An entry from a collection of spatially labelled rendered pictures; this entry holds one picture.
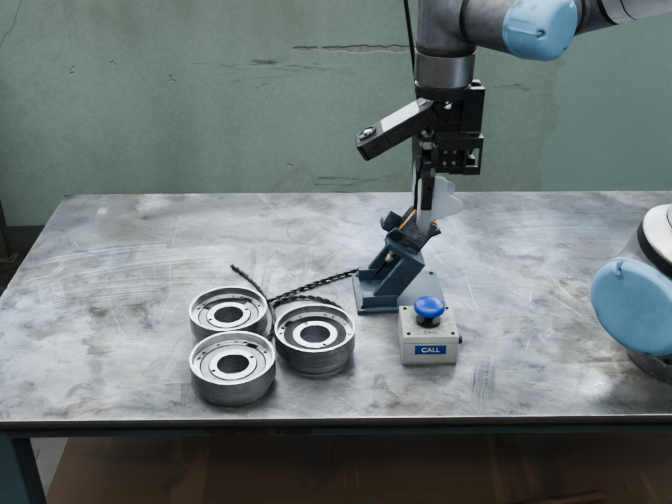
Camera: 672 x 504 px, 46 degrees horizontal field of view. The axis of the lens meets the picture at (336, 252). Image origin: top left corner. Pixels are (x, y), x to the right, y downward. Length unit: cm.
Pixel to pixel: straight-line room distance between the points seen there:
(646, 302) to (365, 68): 181
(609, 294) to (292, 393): 39
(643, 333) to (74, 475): 84
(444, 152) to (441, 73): 11
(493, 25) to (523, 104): 176
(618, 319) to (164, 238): 75
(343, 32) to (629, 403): 175
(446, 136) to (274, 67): 158
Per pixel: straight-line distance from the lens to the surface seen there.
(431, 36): 99
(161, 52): 260
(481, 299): 117
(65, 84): 271
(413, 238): 111
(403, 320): 104
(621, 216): 146
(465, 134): 105
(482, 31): 94
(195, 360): 101
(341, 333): 104
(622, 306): 90
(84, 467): 131
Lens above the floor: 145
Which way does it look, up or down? 31 degrees down
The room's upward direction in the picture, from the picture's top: straight up
